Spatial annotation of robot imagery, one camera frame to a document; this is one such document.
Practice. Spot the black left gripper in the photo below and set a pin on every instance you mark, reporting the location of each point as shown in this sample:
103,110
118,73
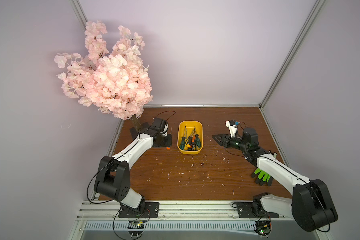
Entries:
169,142

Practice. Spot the right controller board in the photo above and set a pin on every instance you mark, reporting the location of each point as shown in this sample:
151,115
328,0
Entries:
263,228

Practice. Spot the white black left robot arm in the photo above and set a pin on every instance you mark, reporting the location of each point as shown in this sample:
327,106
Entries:
113,177

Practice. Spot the aluminium front rail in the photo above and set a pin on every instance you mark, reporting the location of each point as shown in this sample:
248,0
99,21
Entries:
220,210

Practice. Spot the black yellow long screwdriver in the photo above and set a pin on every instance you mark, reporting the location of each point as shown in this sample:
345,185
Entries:
189,142

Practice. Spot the controller board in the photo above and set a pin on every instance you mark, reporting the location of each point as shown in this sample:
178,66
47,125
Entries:
263,228
136,229

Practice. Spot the green black work glove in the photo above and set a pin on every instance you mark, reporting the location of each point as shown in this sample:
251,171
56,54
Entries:
261,177

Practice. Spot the yellow plastic storage box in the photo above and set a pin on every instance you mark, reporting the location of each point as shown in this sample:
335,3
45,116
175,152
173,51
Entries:
191,126

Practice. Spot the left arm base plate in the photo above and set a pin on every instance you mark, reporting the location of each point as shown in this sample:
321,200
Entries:
145,210

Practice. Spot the green black handled screwdriver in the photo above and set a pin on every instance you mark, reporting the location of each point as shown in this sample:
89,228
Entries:
182,143

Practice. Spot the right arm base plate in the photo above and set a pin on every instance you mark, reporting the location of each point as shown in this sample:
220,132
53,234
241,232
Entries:
251,210

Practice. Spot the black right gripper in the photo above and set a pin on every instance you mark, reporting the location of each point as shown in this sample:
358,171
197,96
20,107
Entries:
228,141

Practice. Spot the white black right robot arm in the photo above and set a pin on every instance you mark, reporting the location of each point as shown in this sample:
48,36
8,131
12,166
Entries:
311,204

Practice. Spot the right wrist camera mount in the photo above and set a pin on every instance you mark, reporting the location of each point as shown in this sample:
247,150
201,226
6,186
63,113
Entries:
232,125

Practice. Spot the small green handled screwdriver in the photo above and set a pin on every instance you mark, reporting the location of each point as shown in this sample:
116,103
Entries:
197,139

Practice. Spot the small black precision screwdriver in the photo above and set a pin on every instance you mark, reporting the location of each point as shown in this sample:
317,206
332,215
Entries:
189,141

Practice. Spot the left controller board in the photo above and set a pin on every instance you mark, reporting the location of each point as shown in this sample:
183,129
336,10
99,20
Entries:
136,229

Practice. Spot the pink artificial blossom tree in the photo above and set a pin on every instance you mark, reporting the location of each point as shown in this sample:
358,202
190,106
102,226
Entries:
116,81

